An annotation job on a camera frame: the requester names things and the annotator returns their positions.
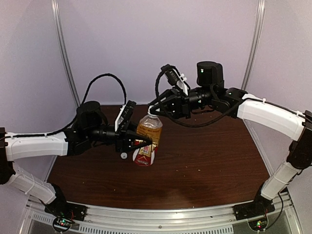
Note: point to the aluminium frame post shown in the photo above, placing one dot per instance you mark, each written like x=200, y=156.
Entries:
x=258, y=26
x=63, y=51

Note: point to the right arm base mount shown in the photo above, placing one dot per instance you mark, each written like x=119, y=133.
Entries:
x=259, y=206

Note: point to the white water bottle cap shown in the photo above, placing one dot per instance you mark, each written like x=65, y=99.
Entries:
x=124, y=155

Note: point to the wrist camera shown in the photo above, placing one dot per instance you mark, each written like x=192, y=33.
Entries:
x=124, y=115
x=176, y=79

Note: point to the right circuit board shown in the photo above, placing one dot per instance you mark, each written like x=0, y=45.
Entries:
x=258, y=224

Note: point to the right aluminium frame post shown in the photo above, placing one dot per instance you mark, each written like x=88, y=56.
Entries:
x=258, y=26

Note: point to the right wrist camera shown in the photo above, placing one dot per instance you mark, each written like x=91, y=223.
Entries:
x=176, y=79

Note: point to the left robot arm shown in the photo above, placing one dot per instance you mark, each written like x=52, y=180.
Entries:
x=90, y=126

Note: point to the left aluminium frame post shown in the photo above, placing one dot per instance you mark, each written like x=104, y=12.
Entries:
x=63, y=51

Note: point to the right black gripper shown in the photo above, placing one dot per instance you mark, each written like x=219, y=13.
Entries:
x=178, y=105

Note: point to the white tea bottle cap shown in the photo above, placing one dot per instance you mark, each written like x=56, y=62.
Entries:
x=151, y=111

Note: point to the front aluminium rail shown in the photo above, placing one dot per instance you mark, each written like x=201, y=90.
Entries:
x=210, y=220

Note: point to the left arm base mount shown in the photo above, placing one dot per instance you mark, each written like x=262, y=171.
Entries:
x=60, y=207

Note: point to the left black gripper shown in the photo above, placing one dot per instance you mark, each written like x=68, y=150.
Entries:
x=123, y=139

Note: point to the left circuit board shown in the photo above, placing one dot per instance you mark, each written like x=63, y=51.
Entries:
x=61, y=224

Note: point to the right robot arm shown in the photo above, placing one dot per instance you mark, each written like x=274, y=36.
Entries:
x=211, y=101

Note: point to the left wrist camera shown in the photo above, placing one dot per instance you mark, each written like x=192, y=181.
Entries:
x=124, y=115

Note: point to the circuit board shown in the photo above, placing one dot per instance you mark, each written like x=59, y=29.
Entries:
x=258, y=224
x=61, y=224

